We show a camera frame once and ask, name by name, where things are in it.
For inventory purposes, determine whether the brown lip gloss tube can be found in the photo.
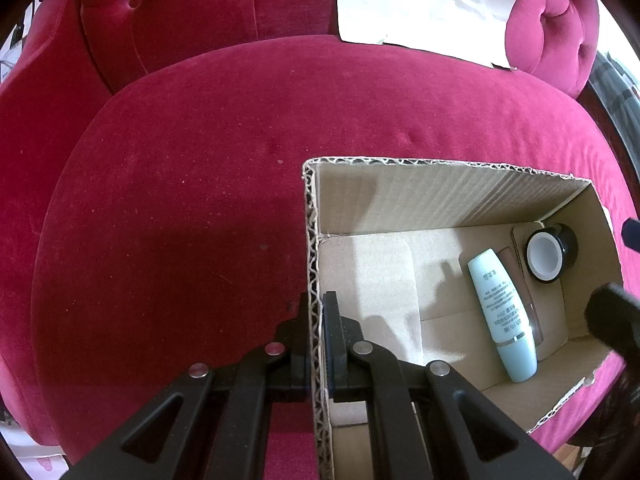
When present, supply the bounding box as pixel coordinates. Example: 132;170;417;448
509;225;547;358

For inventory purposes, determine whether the grey plaid blanket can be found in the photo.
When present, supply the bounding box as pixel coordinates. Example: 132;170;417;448
587;50;640;111

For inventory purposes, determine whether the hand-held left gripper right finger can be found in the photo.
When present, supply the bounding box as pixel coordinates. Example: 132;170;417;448
323;290;576;480

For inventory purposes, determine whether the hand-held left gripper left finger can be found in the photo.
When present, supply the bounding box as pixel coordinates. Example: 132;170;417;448
60;291;312;480

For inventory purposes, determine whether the creased white paper sheet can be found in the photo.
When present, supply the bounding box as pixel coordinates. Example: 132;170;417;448
336;0;533;70

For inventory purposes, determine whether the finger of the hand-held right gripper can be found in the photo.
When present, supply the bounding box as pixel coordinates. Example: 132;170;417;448
584;282;640;357
620;217;640;252

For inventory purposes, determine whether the cardboard box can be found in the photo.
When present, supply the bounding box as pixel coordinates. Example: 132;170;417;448
301;157;624;480

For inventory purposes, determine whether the light blue cosmetic tube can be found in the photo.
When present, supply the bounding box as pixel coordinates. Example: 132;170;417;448
467;249;539;384

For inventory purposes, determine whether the black round jar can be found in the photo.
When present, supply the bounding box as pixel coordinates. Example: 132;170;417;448
524;223;580;284

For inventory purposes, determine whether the red velvet tufted sofa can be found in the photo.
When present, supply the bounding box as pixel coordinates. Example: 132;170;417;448
0;0;637;467

